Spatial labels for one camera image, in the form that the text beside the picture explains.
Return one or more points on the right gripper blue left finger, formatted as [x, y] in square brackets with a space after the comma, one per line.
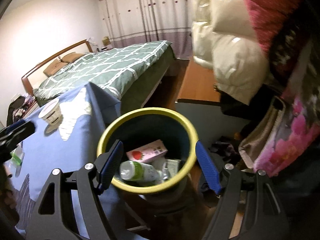
[107, 165]

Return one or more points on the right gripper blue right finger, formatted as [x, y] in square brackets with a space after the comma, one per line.
[208, 167]

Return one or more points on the white green milk bottle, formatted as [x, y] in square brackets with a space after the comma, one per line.
[140, 172]

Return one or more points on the pink strawberry milk carton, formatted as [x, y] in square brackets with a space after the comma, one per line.
[148, 153]

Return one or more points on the clear green cap bottle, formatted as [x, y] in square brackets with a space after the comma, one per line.
[17, 156]

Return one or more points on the yellow rimmed dark trash bin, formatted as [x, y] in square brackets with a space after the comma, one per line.
[152, 135]

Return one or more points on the dark clothes pile on nightstand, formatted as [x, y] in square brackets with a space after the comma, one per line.
[18, 108]

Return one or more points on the white bedside nightstand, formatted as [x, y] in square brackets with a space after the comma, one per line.
[33, 107]

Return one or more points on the white yogurt cup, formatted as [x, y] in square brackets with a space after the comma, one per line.
[51, 112]

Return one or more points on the blue patterned tablecloth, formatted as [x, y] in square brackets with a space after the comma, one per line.
[68, 145]

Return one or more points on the wooden headboard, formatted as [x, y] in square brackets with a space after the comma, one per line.
[34, 77]

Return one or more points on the brown left pillow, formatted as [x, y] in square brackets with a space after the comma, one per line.
[53, 68]

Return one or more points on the brown pillow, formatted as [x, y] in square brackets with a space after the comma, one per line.
[71, 57]
[53, 68]

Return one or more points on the wooden desk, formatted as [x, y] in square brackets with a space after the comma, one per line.
[198, 86]

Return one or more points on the pink floral bag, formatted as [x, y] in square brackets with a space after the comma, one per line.
[291, 123]

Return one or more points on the bed with green plaid duvet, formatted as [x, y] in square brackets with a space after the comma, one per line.
[130, 74]

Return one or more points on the brown right pillow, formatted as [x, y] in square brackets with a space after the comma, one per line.
[71, 57]

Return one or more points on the yellow tissue box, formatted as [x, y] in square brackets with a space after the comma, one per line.
[106, 41]

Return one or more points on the cream puffer jacket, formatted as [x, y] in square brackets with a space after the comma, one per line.
[224, 41]

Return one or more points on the pink white striped curtain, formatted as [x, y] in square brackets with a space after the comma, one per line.
[127, 22]

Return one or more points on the red puffer jacket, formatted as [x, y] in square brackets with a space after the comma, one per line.
[267, 18]

